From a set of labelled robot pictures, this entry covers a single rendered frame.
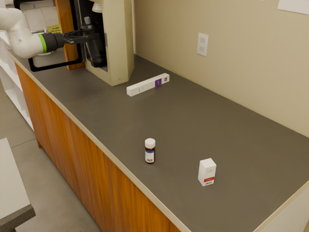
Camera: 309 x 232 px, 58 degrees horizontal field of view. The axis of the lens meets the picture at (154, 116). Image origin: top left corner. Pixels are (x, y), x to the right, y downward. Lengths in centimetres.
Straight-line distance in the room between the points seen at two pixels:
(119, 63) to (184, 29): 42
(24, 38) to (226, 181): 107
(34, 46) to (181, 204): 98
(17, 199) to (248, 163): 79
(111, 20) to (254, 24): 68
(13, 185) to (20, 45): 73
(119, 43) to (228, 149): 79
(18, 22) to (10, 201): 84
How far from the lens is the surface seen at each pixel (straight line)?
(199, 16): 156
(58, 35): 151
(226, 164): 107
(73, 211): 218
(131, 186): 114
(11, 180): 91
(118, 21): 150
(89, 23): 158
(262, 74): 138
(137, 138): 116
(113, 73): 156
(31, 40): 146
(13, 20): 147
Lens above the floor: 164
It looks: 33 degrees down
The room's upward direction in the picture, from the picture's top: straight up
